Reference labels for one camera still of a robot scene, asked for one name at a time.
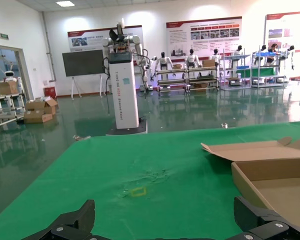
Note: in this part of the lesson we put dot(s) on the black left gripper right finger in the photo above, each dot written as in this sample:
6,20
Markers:
260,222

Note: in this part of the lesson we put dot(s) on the dark-haired person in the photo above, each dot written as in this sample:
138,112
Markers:
273,48

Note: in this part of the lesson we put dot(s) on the metal binder clip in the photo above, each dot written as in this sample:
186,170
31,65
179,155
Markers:
225,125
81,137

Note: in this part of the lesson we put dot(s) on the yellow tape square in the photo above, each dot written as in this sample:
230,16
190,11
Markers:
138,194

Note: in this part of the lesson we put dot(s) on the ceiling light panel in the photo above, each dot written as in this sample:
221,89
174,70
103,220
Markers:
65,3

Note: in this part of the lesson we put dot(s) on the low metal roller rack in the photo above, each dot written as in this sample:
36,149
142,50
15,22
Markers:
202,79
171,81

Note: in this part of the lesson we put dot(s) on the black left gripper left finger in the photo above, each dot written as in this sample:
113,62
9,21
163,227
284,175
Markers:
72,225

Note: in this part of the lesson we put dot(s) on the open brown cardboard box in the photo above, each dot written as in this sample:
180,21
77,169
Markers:
277,170

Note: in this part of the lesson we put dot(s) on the open cardboard carton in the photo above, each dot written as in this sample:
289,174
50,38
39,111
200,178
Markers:
43,106

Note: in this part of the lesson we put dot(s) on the white pipe rack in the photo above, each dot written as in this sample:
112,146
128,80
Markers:
11,102

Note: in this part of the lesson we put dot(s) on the dark display board on stand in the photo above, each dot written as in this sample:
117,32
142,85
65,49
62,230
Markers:
82,62

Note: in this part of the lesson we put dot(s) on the tall grey shelving rack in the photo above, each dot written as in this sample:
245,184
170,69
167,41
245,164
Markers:
267,66
236,57

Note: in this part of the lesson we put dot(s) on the red box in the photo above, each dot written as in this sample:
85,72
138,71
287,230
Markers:
50,92

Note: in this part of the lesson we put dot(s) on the large red-white wall poster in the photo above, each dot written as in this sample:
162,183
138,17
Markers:
202,37

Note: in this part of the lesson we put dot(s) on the grey doorway frame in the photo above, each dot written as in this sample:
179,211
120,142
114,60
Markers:
22,70

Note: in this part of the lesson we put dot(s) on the grey wall pipe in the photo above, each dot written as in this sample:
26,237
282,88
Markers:
48,45

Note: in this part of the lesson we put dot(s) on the tall red-white wall poster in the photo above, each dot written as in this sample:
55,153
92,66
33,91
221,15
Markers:
290,25

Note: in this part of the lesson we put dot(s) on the flat cardboard carton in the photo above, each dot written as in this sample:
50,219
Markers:
37,117

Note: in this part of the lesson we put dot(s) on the white black-headed humanoid robot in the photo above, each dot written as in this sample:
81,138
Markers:
192,60
291,50
263,47
238,52
162,62
215,57

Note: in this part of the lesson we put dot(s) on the small brown cardboard box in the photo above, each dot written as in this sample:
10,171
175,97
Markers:
201,85
208,63
177,66

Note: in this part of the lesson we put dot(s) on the green tablecloth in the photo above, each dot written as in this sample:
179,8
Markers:
140,162

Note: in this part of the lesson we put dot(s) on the closed brown cardboard box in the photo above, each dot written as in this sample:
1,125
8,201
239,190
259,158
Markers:
6,88

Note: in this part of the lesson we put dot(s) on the green cloth on rack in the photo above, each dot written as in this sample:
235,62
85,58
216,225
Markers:
255,73

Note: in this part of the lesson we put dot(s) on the wide red-white wall poster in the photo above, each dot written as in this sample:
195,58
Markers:
90,40

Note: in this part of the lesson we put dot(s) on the green exit sign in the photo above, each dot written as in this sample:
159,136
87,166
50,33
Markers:
4,36

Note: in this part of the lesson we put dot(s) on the small white round-headed robot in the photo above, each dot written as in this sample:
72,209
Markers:
9,74

